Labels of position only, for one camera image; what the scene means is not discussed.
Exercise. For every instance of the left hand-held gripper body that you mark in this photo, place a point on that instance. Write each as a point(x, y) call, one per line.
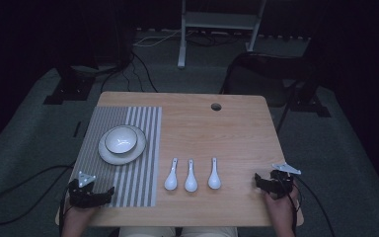
point(82, 196)

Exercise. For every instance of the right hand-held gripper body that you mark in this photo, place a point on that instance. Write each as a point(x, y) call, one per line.
point(281, 184)

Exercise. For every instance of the person's left hand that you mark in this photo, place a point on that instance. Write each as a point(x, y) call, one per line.
point(76, 214)

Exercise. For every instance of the person's right hand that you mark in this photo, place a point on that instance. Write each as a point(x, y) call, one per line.
point(281, 210)

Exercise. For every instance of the white plate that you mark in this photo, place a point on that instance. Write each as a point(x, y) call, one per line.
point(110, 158)

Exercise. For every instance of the grey striped placemat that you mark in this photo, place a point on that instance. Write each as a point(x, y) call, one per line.
point(128, 158)

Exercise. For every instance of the white ceramic spoon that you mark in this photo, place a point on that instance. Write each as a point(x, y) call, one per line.
point(171, 181)
point(190, 182)
point(214, 180)

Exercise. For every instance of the white bowl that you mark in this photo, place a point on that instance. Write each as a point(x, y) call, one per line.
point(121, 140)

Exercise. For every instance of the small black floor object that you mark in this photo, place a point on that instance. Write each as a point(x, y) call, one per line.
point(77, 129)

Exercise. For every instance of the person's legs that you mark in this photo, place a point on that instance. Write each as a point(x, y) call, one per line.
point(177, 232)

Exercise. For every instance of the black stand base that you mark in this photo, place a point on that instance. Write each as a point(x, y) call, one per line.
point(67, 92)
point(311, 107)

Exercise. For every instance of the black chair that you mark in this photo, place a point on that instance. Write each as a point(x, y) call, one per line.
point(269, 67)

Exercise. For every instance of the white metal stand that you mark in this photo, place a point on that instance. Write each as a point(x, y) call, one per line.
point(218, 20)

